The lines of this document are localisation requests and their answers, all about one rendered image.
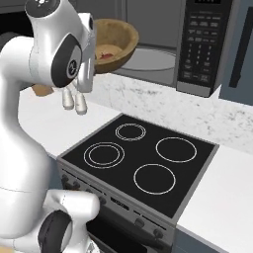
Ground brown wooden board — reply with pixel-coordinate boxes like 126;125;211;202
31;83;55;98

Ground dark microwave door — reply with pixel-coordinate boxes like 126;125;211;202
0;0;33;43

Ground blue-grey cupboard door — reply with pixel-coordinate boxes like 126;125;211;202
218;0;253;107

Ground grey stove with black hob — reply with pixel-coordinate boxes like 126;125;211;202
55;113;220;253

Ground blue-grey base cupboard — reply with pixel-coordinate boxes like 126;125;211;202
172;228;232;253

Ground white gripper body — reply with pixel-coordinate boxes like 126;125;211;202
75;53;97;95

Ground black cupboard handle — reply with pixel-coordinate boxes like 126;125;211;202
228;14;253;89

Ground black oven door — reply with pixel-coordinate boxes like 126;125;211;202
86;214;173;253

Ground grey microwave oven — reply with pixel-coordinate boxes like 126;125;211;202
74;0;243;99

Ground brown wooden bowl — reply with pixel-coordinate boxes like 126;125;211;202
93;18;140;75

